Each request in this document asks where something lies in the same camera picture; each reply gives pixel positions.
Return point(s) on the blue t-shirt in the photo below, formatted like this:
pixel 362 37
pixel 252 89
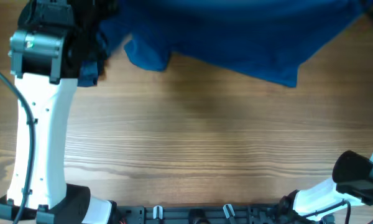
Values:
pixel 267 39

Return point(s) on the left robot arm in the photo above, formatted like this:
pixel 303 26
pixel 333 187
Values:
pixel 52 41

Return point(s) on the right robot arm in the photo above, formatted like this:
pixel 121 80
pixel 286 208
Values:
pixel 351 185

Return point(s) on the navy folded shirt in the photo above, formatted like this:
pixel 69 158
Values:
pixel 91 73

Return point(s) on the left white rail clip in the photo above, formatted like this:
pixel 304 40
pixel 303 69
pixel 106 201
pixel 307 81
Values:
pixel 157 212

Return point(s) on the white rail clip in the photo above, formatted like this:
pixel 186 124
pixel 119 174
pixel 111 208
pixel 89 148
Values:
pixel 228 211
pixel 157 212

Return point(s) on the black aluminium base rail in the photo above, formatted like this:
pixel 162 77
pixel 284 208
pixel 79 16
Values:
pixel 244 214

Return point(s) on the right white rail clip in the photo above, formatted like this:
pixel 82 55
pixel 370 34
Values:
pixel 228 211

